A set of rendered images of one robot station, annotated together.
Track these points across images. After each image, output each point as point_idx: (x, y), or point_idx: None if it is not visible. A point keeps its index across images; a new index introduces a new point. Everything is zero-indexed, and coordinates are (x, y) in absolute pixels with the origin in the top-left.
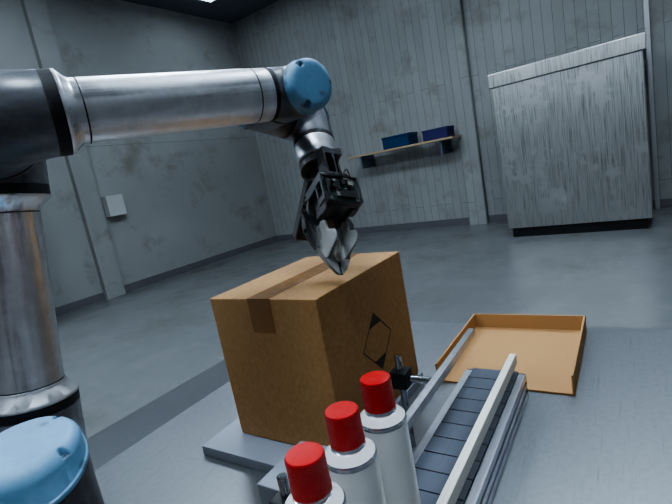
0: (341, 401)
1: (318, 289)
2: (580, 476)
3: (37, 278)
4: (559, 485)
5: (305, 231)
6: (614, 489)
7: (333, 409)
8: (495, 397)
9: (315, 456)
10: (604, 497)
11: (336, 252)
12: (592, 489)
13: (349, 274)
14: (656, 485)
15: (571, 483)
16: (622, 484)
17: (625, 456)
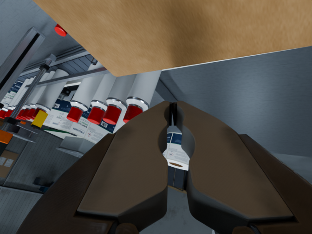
0: (110, 120)
1: (135, 44)
2: (277, 59)
3: None
4: (263, 54)
5: (52, 203)
6: (272, 70)
7: (106, 120)
8: (295, 48)
9: (96, 124)
10: (263, 69)
11: (183, 137)
12: (267, 65)
13: (302, 16)
14: (284, 81)
15: (268, 58)
16: (278, 72)
17: (308, 70)
